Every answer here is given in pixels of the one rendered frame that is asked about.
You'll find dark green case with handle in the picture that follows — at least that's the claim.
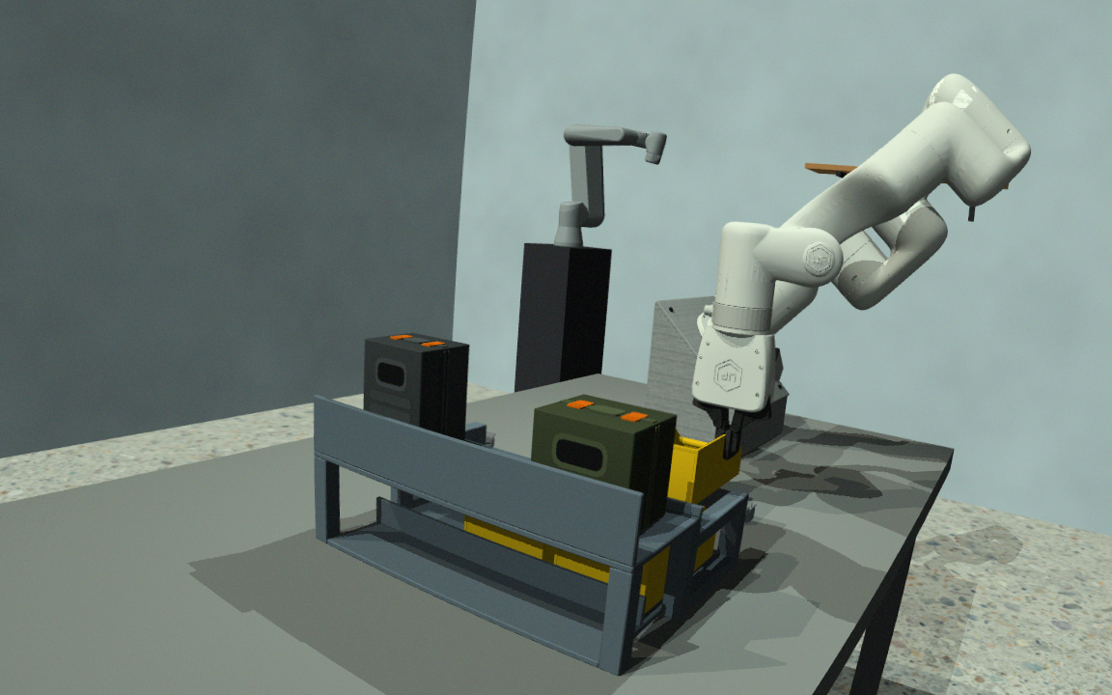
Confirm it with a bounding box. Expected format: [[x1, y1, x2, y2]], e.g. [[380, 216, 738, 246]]
[[532, 394, 677, 530]]

